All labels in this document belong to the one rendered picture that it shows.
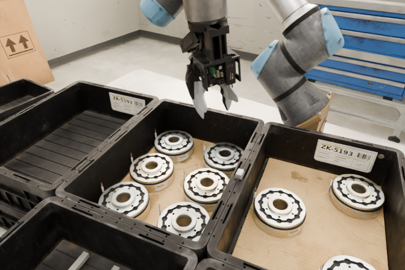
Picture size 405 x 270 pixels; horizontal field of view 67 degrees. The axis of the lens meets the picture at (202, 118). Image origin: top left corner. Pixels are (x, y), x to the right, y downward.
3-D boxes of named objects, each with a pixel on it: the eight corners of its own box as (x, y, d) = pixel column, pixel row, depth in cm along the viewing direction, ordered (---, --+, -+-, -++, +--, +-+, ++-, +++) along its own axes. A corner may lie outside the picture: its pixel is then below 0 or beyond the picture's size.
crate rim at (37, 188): (80, 86, 97) (78, 79, 96) (161, 104, 87) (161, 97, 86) (-50, 160, 66) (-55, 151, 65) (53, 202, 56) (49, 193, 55)
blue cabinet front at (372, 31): (301, 76, 245) (314, 3, 216) (402, 99, 212) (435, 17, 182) (299, 77, 243) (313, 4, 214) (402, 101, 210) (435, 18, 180)
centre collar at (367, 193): (345, 179, 68) (346, 178, 67) (369, 185, 66) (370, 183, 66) (346, 195, 64) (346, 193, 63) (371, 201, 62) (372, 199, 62)
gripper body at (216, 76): (205, 95, 56) (197, 31, 49) (190, 77, 62) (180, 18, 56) (243, 84, 58) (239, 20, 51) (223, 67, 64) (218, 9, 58)
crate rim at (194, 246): (162, 104, 87) (161, 97, 86) (265, 128, 77) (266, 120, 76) (53, 202, 56) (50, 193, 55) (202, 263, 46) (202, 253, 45)
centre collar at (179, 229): (179, 208, 61) (179, 206, 60) (201, 217, 59) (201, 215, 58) (166, 227, 57) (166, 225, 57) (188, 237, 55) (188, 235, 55)
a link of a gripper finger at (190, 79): (186, 100, 62) (189, 58, 58) (184, 97, 63) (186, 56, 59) (207, 98, 64) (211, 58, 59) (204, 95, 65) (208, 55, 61)
